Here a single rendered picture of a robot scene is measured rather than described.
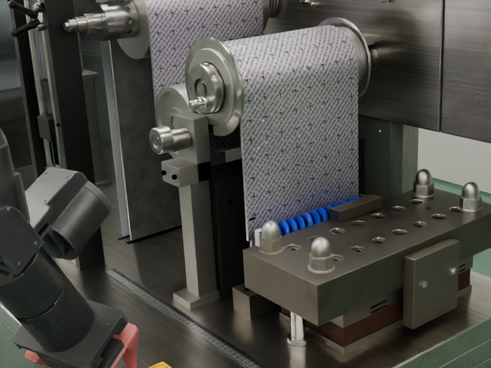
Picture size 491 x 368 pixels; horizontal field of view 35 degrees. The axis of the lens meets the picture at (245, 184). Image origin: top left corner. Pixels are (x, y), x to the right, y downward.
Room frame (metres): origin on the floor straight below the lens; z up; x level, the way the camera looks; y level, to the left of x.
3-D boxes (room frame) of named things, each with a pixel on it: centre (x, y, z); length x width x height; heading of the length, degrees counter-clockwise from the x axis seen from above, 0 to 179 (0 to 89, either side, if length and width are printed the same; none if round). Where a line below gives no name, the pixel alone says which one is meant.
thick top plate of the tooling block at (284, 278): (1.08, -0.20, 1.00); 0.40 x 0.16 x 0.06; 126
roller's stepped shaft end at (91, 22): (1.28, 0.25, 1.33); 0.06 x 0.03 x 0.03; 126
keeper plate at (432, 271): (1.02, -0.27, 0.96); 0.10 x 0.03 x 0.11; 126
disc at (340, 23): (1.28, -0.17, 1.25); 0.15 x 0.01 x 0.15; 36
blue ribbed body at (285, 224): (1.14, -0.11, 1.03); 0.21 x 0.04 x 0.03; 126
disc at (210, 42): (1.13, 0.04, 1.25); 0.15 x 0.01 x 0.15; 36
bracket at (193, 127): (1.14, 0.09, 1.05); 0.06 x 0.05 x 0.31; 126
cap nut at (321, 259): (0.95, -0.10, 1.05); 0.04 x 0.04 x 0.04
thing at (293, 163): (1.15, -0.09, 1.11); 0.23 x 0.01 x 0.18; 126
